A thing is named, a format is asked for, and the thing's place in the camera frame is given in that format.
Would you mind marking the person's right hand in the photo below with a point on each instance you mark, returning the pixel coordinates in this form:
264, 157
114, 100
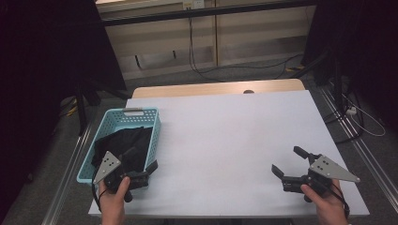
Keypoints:
331, 206

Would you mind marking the light blue plastic basket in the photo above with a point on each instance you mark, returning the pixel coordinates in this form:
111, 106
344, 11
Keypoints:
155, 137

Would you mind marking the black metal stand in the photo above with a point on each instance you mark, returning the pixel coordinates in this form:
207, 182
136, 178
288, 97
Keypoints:
337, 87

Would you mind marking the narrow black curtain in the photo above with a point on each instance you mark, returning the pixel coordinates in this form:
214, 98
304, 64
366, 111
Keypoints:
369, 47

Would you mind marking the white wall socket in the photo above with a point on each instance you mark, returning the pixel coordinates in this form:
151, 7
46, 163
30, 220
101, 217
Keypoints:
193, 3

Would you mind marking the white table mat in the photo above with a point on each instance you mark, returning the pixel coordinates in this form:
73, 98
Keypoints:
219, 140

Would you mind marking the aluminium floor rail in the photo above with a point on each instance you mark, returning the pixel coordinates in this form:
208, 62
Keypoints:
375, 175
62, 187

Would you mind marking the black shorts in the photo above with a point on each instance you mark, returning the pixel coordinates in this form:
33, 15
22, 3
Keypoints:
125, 140

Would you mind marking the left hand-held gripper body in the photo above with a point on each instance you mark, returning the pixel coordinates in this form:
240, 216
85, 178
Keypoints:
108, 165

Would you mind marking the wide black curtain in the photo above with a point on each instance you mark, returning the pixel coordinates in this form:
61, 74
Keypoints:
37, 62

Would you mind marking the person's left hand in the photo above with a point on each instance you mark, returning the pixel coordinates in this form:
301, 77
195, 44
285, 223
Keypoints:
112, 203

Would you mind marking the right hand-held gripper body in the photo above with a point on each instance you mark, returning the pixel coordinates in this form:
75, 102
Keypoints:
328, 168

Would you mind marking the black tripod stand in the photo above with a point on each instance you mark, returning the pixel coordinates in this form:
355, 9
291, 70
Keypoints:
82, 115

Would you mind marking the black horizontal bar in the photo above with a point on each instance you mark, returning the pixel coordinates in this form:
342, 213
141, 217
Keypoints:
203, 12

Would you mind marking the beige cabinet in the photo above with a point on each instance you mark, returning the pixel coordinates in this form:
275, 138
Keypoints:
250, 40

